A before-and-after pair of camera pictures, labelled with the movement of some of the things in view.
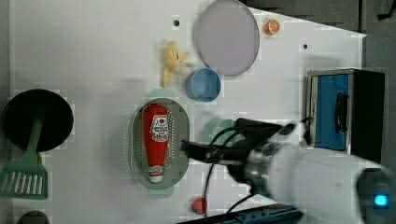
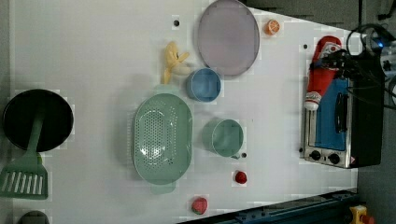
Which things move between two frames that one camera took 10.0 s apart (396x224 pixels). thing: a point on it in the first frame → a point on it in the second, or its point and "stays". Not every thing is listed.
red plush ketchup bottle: x=156 y=126 → x=320 y=77
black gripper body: x=251 y=135 → x=350 y=66
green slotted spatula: x=26 y=177 stays
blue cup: x=204 y=85 stays
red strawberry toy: x=199 y=205 stays
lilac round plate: x=227 y=36 stays
